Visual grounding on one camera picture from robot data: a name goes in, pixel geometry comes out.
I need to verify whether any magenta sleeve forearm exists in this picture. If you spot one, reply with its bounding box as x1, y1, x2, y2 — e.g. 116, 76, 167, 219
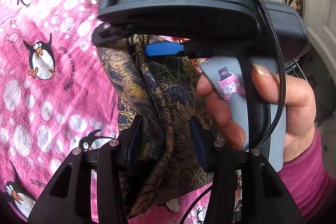
278, 130, 335, 223

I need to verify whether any pink penguin blanket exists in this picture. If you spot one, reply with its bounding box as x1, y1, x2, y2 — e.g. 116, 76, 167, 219
1, 0, 211, 223

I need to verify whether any dark floral patterned garment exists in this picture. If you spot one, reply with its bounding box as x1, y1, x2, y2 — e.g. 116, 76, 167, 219
97, 35, 218, 219

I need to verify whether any black braided cable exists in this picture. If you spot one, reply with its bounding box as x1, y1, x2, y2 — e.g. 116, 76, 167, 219
243, 0, 287, 150

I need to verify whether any person's right hand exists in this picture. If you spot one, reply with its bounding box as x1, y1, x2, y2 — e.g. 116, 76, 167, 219
196, 63, 317, 163

